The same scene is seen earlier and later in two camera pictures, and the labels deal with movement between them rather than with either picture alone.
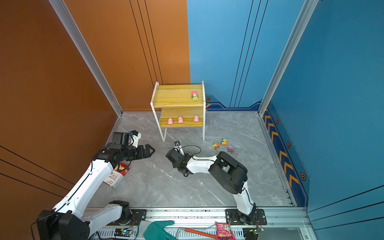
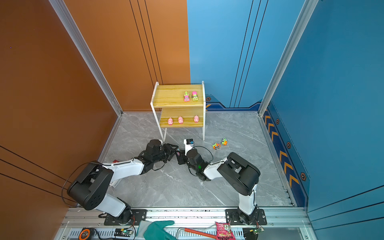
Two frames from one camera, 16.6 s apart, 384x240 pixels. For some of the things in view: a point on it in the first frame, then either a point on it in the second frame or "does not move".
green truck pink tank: (194, 96) does not move
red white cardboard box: (116, 175) does not move
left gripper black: (141, 154) to (169, 150)
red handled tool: (197, 232) does not move
